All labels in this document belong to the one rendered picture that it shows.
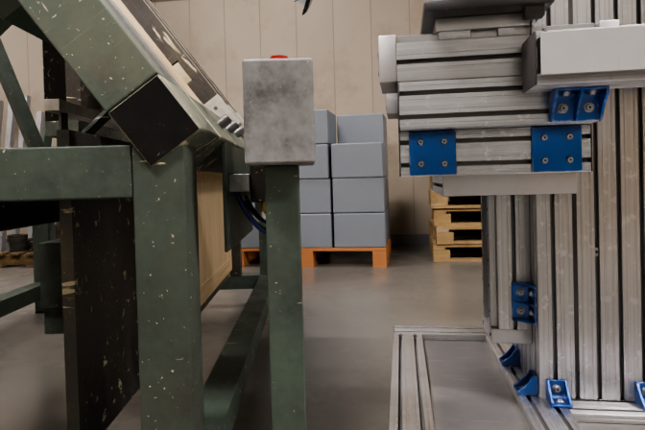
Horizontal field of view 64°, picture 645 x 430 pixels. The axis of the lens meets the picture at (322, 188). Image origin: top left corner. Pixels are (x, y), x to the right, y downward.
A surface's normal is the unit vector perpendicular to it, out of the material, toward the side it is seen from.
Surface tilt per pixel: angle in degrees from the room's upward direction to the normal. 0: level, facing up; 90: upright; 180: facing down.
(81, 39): 90
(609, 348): 90
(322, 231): 90
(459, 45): 90
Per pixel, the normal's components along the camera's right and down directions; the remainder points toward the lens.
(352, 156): -0.20, 0.02
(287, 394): 0.03, 0.02
